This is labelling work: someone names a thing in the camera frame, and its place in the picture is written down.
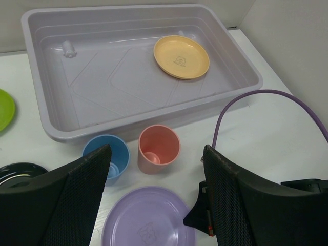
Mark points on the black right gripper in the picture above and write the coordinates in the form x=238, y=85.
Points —
x=310, y=185

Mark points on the yellow plate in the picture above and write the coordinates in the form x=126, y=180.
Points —
x=181, y=57

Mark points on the purple plate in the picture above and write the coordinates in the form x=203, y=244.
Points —
x=148, y=216

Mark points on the green plate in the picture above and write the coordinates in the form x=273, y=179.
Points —
x=8, y=111

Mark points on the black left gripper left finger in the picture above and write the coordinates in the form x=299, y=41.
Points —
x=59, y=207

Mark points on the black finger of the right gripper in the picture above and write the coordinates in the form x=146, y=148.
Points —
x=200, y=216

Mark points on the black plate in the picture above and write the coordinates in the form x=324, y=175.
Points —
x=17, y=174

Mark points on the lavender plastic bin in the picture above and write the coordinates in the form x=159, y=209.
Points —
x=94, y=70

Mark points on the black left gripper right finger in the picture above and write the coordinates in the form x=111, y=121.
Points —
x=250, y=210

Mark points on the pink cup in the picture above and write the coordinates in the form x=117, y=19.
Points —
x=158, y=147

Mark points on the blue cup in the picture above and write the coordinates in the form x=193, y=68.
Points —
x=120, y=158

